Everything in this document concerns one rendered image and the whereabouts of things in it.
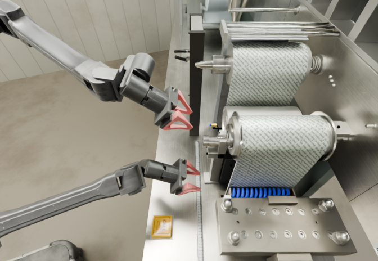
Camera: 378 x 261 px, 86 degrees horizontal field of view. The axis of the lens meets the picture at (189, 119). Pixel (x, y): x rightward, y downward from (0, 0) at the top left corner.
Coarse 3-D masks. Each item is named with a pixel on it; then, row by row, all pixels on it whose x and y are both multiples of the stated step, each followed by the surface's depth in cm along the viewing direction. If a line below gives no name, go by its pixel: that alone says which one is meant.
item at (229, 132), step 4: (228, 124) 59; (228, 128) 59; (232, 128) 58; (228, 132) 59; (232, 132) 57; (228, 136) 60; (232, 136) 57; (228, 140) 59; (232, 140) 57; (228, 144) 59; (232, 144) 58
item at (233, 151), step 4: (232, 116) 60; (232, 120) 58; (236, 120) 57; (324, 120) 57; (232, 124) 58; (236, 124) 56; (236, 128) 55; (328, 128) 55; (236, 132) 55; (328, 132) 55; (236, 136) 55; (236, 140) 55; (236, 144) 55; (328, 144) 55; (232, 148) 58; (236, 148) 56; (232, 152) 58; (236, 152) 57
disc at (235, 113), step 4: (236, 112) 58; (236, 116) 58; (240, 120) 55; (240, 124) 54; (240, 128) 54; (240, 132) 54; (240, 136) 53; (240, 140) 53; (240, 144) 54; (240, 148) 54; (240, 152) 54; (232, 156) 63; (236, 156) 58; (236, 160) 58
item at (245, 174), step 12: (240, 168) 62; (252, 168) 62; (264, 168) 62; (276, 168) 62; (288, 168) 62; (300, 168) 62; (240, 180) 68; (252, 180) 68; (264, 180) 68; (276, 180) 68; (288, 180) 68
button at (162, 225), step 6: (156, 216) 76; (162, 216) 76; (168, 216) 76; (156, 222) 74; (162, 222) 74; (168, 222) 74; (156, 228) 73; (162, 228) 73; (168, 228) 73; (156, 234) 72; (162, 234) 72; (168, 234) 72
